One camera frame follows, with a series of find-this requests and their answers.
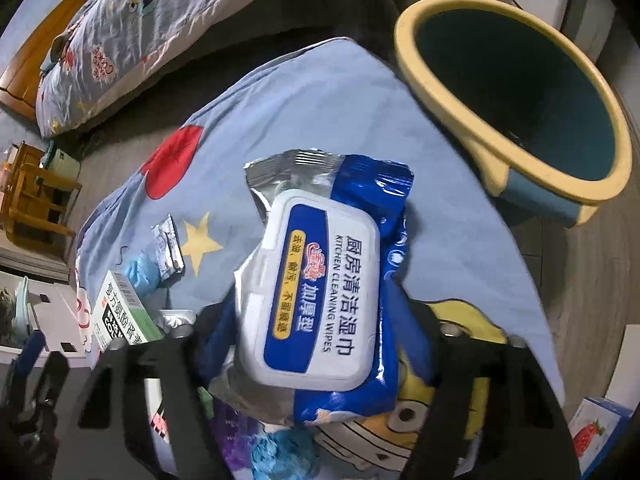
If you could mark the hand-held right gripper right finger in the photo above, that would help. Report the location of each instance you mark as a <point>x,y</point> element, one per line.
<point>452,360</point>

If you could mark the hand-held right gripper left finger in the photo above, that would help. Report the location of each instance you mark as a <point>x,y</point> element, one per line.
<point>207,330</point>

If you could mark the green and white medicine box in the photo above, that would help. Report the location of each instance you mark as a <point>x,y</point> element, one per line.
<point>125,310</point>

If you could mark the purple packet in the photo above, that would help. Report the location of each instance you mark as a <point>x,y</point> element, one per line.
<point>235,435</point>

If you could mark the blue wet wipes pack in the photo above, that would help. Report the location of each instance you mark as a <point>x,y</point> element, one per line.
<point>310,285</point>

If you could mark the blue face mask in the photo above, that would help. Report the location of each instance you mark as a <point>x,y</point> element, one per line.
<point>280,452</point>
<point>142,275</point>

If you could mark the blue bin with yellow rim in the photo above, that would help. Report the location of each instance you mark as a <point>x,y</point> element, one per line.
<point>525,85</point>

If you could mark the silver blister pack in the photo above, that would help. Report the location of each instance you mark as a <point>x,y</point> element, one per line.
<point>175,321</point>

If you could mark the grey low cabinet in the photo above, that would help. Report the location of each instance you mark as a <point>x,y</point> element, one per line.
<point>50,320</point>

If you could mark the teal plastic basin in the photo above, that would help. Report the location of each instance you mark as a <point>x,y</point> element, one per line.
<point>22,310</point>

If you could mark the small silver foil sachet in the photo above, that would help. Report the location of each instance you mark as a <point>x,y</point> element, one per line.
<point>167,247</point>

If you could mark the white box with strawberry print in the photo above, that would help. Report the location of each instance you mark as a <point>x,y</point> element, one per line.
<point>595,432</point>

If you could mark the wooden chair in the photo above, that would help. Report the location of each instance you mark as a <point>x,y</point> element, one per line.
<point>30,195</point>

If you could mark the pale green lidded bucket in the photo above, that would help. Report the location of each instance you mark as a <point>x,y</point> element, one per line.
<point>62,160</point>

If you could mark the blue cartoon blanket with yellow figure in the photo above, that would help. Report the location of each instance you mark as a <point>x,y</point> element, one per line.
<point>325,100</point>

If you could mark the bed with cartoon duvet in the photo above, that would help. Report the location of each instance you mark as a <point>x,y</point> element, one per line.
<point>150,35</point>

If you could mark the wooden headboard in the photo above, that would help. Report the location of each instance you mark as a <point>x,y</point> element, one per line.
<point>30,60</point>

